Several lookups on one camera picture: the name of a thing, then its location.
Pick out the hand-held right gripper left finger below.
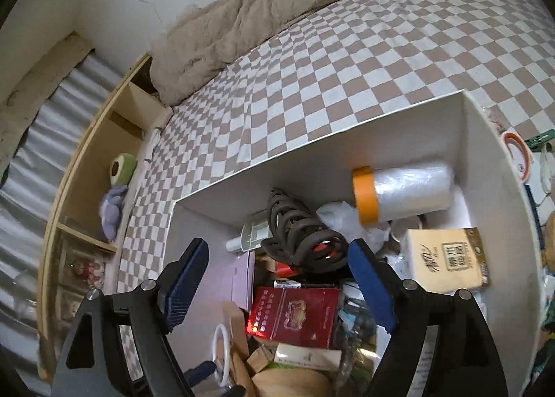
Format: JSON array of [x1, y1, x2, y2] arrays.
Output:
[[50, 237, 210, 397]]

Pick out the green clothes peg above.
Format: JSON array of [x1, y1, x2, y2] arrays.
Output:
[[524, 129, 555, 148]]

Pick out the beige fluffy blanket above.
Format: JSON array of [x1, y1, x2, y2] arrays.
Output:
[[150, 0, 521, 107]]

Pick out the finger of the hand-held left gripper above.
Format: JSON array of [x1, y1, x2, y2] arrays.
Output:
[[184, 360, 217, 387]]

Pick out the beige tissue pack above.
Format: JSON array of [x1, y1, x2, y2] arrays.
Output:
[[401, 227, 493, 294]]

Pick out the white storage box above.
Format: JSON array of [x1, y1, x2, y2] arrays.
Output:
[[162, 91, 547, 397]]

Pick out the light purple box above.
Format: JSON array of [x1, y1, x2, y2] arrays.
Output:
[[230, 252, 256, 306]]

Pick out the crumpled white plastic bag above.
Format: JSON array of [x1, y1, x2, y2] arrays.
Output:
[[316, 201, 391, 250]]

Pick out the red carton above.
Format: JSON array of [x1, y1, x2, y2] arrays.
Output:
[[247, 286, 341, 350]]

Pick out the white ring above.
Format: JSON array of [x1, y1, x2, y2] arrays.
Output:
[[211, 323, 237, 387]]

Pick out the white curtain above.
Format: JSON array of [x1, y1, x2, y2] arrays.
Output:
[[0, 50, 126, 346]]

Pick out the wooden headboard shelf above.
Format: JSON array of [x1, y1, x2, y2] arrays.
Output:
[[37, 52, 174, 385]]

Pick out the purple plush toy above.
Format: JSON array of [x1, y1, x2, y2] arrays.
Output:
[[99, 184, 128, 242]]

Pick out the green avocado plush toy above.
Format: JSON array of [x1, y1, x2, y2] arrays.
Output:
[[108, 152, 138, 186]]

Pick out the beige curtain valance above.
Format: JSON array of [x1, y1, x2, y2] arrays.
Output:
[[0, 30, 94, 172]]

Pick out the pink white scissors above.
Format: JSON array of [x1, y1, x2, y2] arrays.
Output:
[[498, 130, 533, 183]]

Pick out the white plastic holder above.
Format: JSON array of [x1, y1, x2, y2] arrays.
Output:
[[225, 219, 274, 254]]

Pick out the plastic film roll orange tape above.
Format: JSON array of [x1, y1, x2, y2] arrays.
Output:
[[351, 160, 455, 226]]

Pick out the small white carton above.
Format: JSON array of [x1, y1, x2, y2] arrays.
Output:
[[274, 343, 343, 369]]

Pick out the black claw hair clip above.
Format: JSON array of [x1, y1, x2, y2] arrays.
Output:
[[260, 189, 350, 274]]

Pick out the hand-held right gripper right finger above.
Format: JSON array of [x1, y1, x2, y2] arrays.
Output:
[[348, 238, 510, 397]]

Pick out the flower picture frame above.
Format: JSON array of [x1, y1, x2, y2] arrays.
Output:
[[56, 223, 113, 324]]

